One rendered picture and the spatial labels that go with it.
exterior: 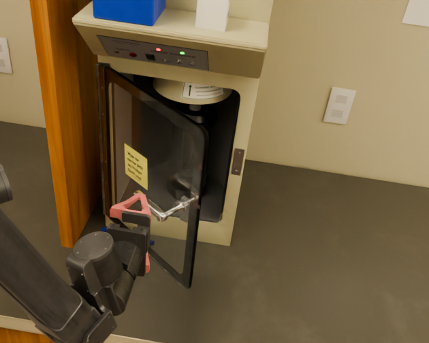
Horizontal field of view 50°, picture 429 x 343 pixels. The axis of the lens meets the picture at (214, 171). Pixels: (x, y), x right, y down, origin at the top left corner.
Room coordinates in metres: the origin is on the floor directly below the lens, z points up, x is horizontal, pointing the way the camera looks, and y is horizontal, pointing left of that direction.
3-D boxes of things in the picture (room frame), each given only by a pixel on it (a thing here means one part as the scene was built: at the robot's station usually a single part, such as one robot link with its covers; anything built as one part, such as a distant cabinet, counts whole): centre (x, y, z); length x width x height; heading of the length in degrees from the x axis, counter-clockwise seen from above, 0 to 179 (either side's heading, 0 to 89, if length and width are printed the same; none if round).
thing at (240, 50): (0.78, 0.10, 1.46); 0.32 x 0.11 x 0.10; 87
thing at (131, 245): (0.51, 0.13, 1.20); 0.07 x 0.07 x 0.10; 87
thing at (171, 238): (0.73, 0.13, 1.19); 0.30 x 0.01 x 0.40; 48
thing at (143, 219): (0.58, 0.13, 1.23); 0.09 x 0.07 x 0.07; 177
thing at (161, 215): (0.66, 0.10, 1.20); 0.10 x 0.05 x 0.03; 48
